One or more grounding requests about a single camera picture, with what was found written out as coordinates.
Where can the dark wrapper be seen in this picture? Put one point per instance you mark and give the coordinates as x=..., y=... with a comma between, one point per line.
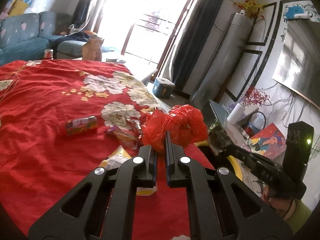
x=218, y=138

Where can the yellow artificial flowers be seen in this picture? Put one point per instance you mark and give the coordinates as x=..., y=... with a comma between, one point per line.
x=252, y=8

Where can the wall mounted television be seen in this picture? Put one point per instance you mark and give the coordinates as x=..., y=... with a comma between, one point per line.
x=298, y=63

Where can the purple yellow snack wrapper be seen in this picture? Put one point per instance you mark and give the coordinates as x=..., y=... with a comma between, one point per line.
x=130, y=137

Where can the yellow cushion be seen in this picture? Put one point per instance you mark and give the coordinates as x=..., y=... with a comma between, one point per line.
x=18, y=8

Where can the dark tv console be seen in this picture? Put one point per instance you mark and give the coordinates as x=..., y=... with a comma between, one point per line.
x=213, y=111

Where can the red candy tube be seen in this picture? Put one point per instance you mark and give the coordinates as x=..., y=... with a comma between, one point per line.
x=77, y=126

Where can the white cylindrical vase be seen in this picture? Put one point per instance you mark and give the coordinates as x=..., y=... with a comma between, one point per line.
x=236, y=114

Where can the silver standing air conditioner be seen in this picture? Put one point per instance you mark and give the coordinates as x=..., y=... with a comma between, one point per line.
x=224, y=60

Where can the colourful portrait painting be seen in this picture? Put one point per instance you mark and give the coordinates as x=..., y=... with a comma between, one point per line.
x=269, y=142

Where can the white coffee table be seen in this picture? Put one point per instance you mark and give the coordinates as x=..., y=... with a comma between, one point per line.
x=141, y=69

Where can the dark left curtain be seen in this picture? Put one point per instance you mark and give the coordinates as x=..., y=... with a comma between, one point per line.
x=82, y=14

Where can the red plastic bag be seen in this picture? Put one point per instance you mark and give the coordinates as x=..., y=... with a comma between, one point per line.
x=185, y=124

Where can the blue sectional sofa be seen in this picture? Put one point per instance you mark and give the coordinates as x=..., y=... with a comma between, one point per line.
x=27, y=36

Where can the dark curtain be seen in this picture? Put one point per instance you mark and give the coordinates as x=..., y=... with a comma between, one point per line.
x=190, y=41
x=82, y=14

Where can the glass balcony door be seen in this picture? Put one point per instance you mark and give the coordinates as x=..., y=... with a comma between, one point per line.
x=142, y=30

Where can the red berry branches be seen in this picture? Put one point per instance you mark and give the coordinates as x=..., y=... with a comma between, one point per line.
x=253, y=96

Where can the red floral blanket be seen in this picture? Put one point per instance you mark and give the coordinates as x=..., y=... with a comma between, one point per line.
x=39, y=166

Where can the blue storage stool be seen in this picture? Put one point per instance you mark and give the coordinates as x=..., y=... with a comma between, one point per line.
x=163, y=88

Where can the yellow rimmed trash bin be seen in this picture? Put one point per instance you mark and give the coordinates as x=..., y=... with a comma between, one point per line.
x=229, y=162

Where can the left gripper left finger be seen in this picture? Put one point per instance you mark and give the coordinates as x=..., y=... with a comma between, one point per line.
x=102, y=205

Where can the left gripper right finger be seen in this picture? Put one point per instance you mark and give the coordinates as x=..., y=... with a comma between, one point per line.
x=220, y=205

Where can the red drink can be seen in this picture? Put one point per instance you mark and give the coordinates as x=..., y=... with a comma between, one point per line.
x=48, y=54

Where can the dark right curtain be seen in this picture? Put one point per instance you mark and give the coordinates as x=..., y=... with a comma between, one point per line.
x=190, y=41

